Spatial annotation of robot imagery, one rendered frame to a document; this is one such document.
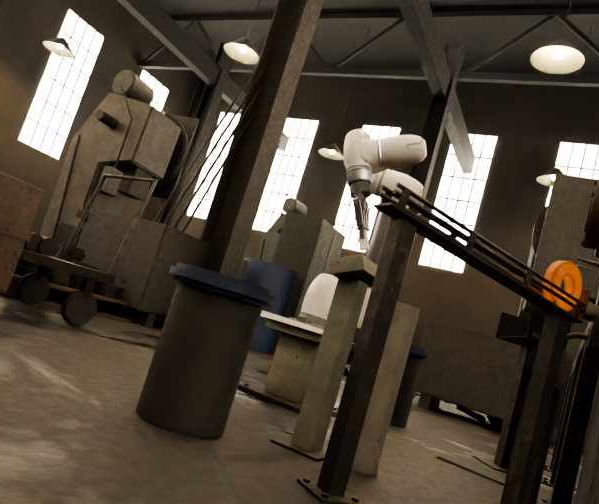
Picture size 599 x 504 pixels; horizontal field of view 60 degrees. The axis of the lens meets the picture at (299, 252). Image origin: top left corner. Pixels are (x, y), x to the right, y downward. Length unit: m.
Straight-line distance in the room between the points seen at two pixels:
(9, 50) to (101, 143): 7.20
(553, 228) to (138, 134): 4.65
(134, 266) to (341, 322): 2.95
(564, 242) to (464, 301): 7.69
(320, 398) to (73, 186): 5.78
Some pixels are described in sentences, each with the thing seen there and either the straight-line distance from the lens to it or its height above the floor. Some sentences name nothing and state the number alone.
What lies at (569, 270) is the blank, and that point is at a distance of 1.81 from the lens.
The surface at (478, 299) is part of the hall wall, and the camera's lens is 12.52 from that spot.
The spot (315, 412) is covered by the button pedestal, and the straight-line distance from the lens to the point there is 1.66.
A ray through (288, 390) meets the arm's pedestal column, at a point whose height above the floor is 0.06.
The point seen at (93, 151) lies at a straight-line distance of 7.07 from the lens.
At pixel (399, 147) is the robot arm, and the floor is 1.04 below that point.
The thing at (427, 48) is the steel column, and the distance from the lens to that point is 8.90.
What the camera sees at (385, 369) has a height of 0.31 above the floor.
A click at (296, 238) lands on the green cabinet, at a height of 1.23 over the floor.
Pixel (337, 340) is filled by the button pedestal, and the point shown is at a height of 0.35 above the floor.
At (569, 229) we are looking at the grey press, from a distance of 5.04.
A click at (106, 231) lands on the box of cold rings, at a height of 0.65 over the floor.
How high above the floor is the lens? 0.36
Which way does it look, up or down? 8 degrees up
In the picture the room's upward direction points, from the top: 17 degrees clockwise
